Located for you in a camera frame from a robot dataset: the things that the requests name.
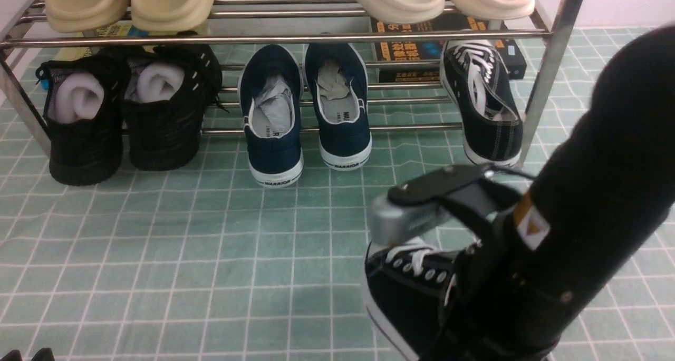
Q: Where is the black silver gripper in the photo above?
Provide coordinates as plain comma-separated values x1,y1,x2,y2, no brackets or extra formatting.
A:
368,163,528,247

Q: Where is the black lace-up sneaker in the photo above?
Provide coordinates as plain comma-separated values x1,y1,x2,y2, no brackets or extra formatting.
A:
439,40,523,167
362,238,475,360

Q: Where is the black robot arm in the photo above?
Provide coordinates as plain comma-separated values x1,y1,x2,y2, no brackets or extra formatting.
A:
362,23,674,360

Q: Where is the yellow book behind rack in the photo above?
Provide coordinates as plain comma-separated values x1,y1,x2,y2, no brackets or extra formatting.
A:
53,23,151,61

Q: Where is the silver metal shoe rack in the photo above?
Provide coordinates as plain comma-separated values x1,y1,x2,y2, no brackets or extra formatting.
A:
2,0,584,166

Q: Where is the black box orange print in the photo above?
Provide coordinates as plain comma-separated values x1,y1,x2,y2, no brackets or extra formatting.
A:
370,13,526,83

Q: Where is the navy canvas shoe right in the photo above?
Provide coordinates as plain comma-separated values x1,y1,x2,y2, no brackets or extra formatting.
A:
302,43,373,171

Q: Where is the navy canvas shoe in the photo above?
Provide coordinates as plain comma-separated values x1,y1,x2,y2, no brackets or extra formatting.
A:
238,44,304,188
302,43,373,171

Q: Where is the navy canvas shoe left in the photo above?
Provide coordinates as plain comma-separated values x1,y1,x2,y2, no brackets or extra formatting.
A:
238,44,304,188

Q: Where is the green checked tablecloth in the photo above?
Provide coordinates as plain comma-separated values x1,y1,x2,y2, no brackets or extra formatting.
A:
1,27,673,360

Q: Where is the black mesh sneaker right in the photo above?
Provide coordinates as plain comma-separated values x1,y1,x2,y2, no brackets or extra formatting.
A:
121,44,223,171

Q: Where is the black mesh sneaker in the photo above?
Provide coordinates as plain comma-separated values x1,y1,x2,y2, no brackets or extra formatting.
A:
36,54,132,187
121,44,223,171

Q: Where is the beige slipper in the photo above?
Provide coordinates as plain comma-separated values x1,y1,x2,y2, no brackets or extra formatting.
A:
130,0,215,32
44,0,130,33

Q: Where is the black mesh sneaker left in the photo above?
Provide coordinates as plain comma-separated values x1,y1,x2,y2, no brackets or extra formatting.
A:
36,54,132,187

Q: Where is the beige slipper far left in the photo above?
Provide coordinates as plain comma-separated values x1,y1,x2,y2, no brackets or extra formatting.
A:
44,0,130,33

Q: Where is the black object bottom left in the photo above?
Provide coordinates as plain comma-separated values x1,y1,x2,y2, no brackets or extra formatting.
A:
0,347,56,361

